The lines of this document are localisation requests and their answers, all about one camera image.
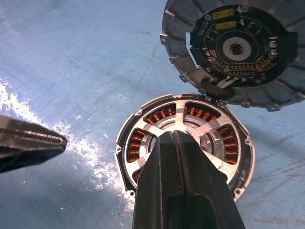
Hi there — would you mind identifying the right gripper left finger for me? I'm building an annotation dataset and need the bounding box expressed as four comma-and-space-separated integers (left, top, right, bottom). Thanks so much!
132, 131, 185, 229

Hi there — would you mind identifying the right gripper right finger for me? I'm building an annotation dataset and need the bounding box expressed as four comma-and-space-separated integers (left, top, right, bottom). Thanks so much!
175, 131, 246, 229

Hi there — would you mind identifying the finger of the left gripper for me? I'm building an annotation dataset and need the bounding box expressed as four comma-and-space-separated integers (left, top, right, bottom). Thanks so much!
0, 114, 68, 174

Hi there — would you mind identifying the motor stator with copper windings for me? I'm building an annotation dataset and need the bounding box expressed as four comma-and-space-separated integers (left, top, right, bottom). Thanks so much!
115, 93, 256, 203

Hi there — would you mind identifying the motor end cover with circuit board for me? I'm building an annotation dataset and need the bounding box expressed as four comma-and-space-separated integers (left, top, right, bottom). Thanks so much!
160, 0, 305, 112

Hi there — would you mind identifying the blue plastic table cover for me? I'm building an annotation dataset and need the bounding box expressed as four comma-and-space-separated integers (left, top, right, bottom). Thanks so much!
0, 0, 305, 229

